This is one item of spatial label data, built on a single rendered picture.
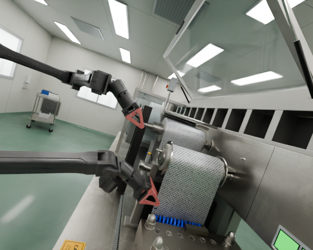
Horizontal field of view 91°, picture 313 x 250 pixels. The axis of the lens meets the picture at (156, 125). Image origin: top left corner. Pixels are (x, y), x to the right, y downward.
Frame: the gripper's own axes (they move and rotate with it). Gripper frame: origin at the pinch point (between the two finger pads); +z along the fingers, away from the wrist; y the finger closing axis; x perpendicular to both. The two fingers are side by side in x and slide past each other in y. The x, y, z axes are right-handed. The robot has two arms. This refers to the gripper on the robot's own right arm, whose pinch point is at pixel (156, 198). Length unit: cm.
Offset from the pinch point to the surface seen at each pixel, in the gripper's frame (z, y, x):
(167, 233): 8.8, 6.8, -4.2
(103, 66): -220, -554, 30
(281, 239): 25.0, 20.2, 22.4
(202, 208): 18.6, -1.7, 9.3
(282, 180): 18.8, 13.5, 36.1
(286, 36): -13, 9, 68
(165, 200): 3.6, -1.2, 1.4
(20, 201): -47, -121, -149
